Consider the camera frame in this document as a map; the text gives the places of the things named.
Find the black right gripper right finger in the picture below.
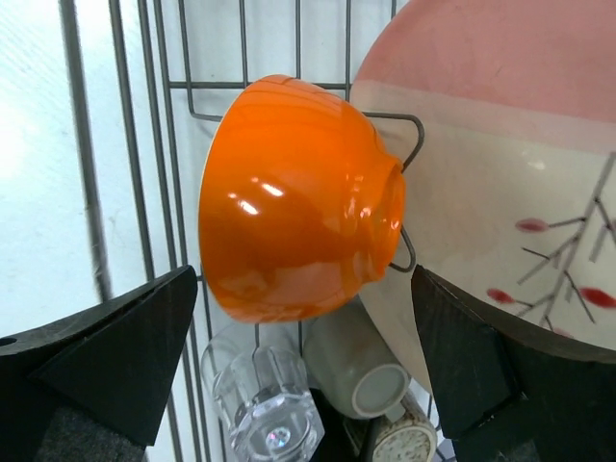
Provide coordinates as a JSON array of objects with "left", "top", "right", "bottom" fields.
[{"left": 411, "top": 267, "right": 615, "bottom": 461}]

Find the orange and white bowl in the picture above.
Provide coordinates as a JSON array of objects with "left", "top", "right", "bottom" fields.
[{"left": 198, "top": 74, "right": 405, "bottom": 323}]

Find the dark wire dish rack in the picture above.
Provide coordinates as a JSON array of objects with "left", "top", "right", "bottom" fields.
[{"left": 57, "top": 0, "right": 442, "bottom": 462}]

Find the speckled beige cup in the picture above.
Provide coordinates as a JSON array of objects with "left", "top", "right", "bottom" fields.
[{"left": 372, "top": 392, "right": 437, "bottom": 462}]

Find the dark brown tumbler cup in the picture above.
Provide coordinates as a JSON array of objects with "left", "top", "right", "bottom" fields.
[{"left": 310, "top": 388, "right": 381, "bottom": 462}]

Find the pink and cream plate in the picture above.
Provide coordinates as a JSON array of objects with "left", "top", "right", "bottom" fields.
[{"left": 348, "top": 0, "right": 616, "bottom": 400}]

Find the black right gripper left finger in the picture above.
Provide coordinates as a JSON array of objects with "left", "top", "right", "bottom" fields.
[{"left": 1, "top": 265, "right": 197, "bottom": 461}]

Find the clear drinking glass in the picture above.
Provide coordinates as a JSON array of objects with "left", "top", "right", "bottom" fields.
[{"left": 201, "top": 321, "right": 325, "bottom": 461}]

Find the grey-green ceramic mug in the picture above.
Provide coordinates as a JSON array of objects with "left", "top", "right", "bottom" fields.
[{"left": 303, "top": 298, "right": 410, "bottom": 420}]

